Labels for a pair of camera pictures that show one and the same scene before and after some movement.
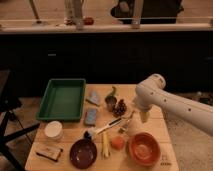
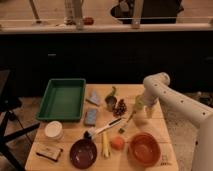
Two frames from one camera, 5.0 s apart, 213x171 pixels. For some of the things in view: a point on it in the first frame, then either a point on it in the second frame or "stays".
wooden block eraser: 51,153 stays
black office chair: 7,108 stays
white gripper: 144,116 -> 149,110
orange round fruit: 117,143 stays
